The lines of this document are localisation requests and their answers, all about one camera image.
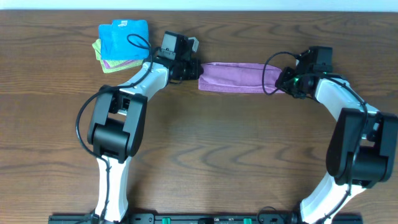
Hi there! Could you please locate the purple microfiber cloth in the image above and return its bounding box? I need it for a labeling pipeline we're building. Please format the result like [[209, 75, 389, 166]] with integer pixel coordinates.
[[198, 62, 282, 93]]

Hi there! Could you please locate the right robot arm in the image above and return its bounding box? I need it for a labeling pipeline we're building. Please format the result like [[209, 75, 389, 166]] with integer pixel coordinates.
[[275, 67, 397, 223]]

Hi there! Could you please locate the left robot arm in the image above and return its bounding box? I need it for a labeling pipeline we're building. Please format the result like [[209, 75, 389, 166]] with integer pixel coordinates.
[[87, 59, 203, 223]]

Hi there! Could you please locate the bottom green folded cloth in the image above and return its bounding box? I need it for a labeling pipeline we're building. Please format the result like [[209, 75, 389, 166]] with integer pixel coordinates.
[[99, 60, 143, 73]]

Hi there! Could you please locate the blue folded cloth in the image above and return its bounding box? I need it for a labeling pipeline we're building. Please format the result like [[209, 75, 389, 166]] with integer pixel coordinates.
[[98, 19, 149, 60]]

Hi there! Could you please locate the purple folded cloth in stack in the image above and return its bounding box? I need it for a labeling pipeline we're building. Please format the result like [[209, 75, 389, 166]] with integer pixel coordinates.
[[101, 60, 142, 69]]

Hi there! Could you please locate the left black cable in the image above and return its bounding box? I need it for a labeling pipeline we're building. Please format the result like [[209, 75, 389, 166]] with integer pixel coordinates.
[[75, 33, 156, 223]]

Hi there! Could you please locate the black cable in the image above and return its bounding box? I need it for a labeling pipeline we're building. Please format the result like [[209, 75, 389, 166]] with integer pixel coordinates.
[[261, 51, 371, 218], [75, 33, 156, 223]]

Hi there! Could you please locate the right black cable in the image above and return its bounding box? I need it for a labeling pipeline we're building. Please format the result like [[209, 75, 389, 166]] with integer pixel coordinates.
[[261, 51, 371, 218]]

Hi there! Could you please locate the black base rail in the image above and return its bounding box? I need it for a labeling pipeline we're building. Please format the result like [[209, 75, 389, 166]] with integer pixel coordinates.
[[48, 212, 364, 224]]

